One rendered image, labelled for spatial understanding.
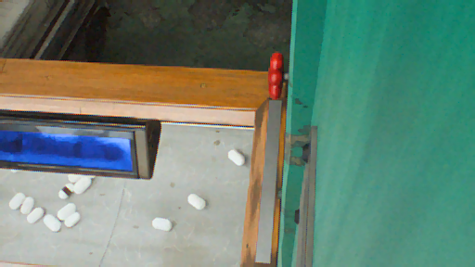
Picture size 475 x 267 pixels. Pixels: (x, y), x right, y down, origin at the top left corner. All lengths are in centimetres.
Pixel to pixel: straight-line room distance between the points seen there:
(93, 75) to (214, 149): 29
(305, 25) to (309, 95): 4
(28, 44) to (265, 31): 87
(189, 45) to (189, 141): 109
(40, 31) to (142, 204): 93
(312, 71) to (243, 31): 195
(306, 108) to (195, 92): 87
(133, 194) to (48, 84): 30
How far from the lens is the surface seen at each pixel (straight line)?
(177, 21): 220
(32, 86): 118
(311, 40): 18
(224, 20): 218
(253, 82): 108
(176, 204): 100
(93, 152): 69
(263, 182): 88
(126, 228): 101
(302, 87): 20
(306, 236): 16
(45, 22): 183
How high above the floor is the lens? 166
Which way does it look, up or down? 61 degrees down
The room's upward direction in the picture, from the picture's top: 6 degrees counter-clockwise
